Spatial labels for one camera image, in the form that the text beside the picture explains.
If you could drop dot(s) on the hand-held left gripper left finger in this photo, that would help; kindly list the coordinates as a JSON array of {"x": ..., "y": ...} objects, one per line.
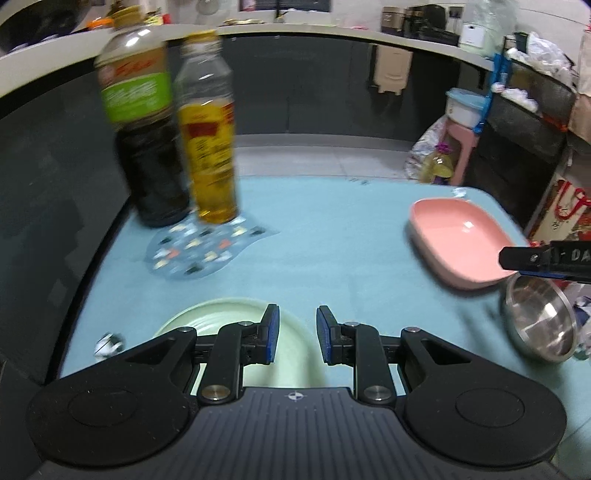
[{"x": 271, "y": 332}]

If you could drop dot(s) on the white kitchen appliance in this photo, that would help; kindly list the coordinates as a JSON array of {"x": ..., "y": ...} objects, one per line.
[{"x": 473, "y": 36}]

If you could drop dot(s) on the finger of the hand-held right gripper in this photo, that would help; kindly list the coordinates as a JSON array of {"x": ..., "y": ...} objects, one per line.
[{"x": 526, "y": 261}]

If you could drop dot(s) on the black storage rack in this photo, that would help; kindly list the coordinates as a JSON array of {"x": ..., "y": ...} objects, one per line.
[{"x": 521, "y": 134}]

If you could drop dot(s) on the yellow cooking oil jug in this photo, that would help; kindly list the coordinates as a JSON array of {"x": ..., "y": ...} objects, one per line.
[{"x": 436, "y": 166}]

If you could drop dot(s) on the white container blue lid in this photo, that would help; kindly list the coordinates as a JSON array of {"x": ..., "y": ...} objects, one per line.
[{"x": 464, "y": 108}]

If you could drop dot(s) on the oil bottle yellow label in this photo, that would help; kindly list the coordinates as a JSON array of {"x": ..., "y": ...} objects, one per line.
[{"x": 207, "y": 138}]

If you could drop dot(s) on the beige hanging bin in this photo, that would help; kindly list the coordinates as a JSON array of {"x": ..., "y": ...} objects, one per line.
[{"x": 390, "y": 69}]

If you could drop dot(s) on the stainless steel bowl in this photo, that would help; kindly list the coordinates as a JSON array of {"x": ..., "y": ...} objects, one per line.
[{"x": 540, "y": 323}]

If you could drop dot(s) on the white kitchen counter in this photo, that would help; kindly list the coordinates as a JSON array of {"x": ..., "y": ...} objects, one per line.
[{"x": 323, "y": 32}]

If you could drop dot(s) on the light blue printed tablecloth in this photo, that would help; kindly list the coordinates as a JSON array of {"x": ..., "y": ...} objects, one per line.
[{"x": 346, "y": 240}]

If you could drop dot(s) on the light green plate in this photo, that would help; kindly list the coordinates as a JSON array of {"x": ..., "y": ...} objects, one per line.
[{"x": 221, "y": 314}]

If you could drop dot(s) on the pink rectangular plate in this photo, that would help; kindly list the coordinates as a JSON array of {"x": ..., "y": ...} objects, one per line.
[{"x": 457, "y": 240}]

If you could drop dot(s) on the dark rice cooker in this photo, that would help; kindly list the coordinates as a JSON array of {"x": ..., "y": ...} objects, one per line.
[{"x": 392, "y": 19}]

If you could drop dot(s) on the white plastic bags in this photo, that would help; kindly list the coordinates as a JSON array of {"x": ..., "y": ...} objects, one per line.
[{"x": 547, "y": 50}]

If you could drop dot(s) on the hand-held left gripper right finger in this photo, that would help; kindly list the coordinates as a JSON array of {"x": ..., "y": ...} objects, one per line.
[{"x": 323, "y": 334}]

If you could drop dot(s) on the dark sauce bottle green label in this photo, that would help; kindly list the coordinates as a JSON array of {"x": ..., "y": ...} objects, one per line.
[{"x": 145, "y": 138}]

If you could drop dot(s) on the pink plastic stool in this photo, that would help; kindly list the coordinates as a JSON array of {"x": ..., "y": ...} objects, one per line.
[{"x": 459, "y": 147}]

